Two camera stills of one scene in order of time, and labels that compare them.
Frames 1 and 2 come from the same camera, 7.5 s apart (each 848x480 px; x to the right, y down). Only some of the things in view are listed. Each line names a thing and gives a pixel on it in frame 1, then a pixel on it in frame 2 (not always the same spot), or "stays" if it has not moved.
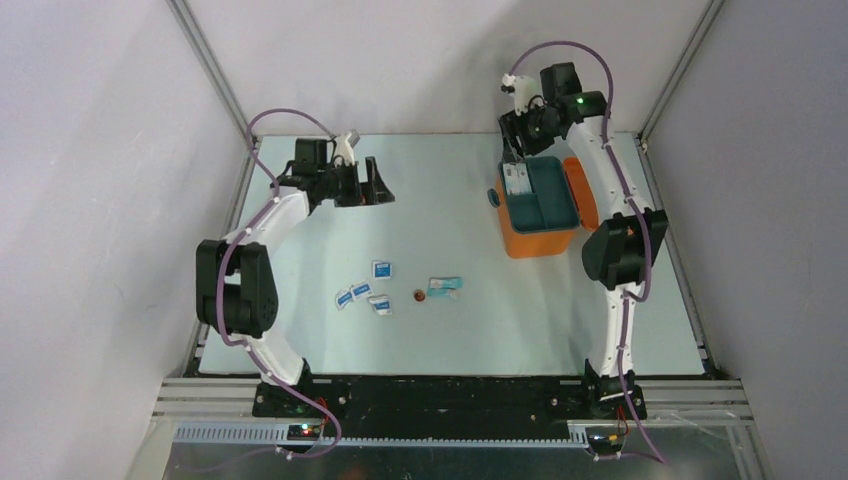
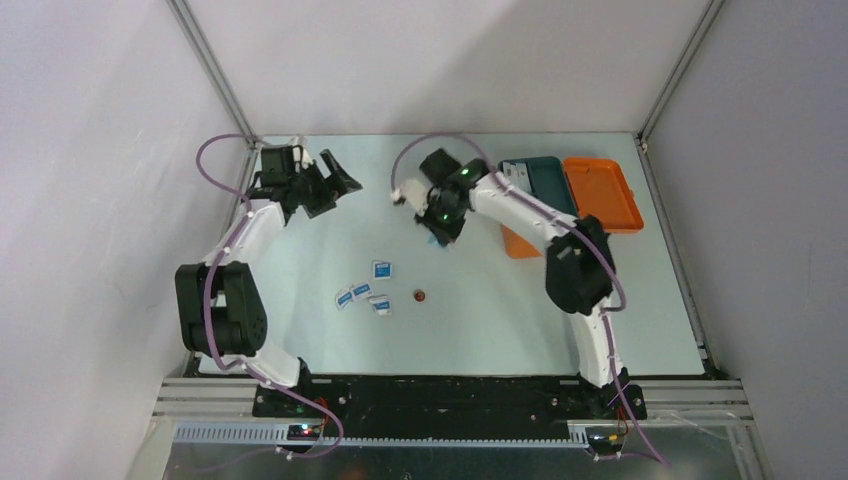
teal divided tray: (551, 205) stays
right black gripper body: (531, 128) -> (443, 217)
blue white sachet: (517, 179) stays
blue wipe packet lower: (381, 304) stays
